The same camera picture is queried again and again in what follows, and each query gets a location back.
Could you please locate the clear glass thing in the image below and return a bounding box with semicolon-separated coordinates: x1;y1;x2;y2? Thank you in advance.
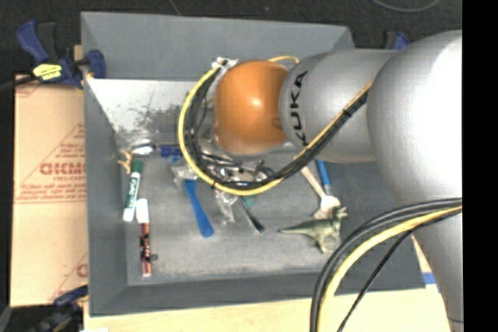
129;142;157;157

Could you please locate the brown cardboard board, red print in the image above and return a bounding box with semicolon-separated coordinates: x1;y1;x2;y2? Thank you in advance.
9;74;89;309

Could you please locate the green toy dinosaur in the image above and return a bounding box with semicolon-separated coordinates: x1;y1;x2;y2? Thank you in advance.
276;205;349;255

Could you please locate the crumpled clear plastic wrap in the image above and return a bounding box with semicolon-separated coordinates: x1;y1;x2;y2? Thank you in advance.
170;160;197;188

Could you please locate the clear plastic packet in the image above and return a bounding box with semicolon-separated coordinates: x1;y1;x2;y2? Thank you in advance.
213;190;239;225

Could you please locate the blue plastic knife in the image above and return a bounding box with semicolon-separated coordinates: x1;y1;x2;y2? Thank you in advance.
184;178;215;239

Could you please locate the white plastic spoon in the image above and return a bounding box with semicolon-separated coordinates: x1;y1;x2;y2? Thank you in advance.
299;166;343;219

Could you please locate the blue plastic stick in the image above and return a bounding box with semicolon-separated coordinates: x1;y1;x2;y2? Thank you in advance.
314;159;333;197

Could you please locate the white marker with green cap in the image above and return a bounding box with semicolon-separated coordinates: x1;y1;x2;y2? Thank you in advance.
122;160;144;223

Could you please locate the red-brown marker with white cap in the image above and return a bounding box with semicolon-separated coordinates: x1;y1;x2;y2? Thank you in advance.
135;197;154;278

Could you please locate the grey metal bin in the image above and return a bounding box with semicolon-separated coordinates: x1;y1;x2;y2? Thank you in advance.
80;11;426;316

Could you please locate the black-handled utensil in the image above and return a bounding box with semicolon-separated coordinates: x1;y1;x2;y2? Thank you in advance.
236;197;266;235

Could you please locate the brown string knot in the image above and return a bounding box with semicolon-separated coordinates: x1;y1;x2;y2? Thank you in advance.
117;149;134;171

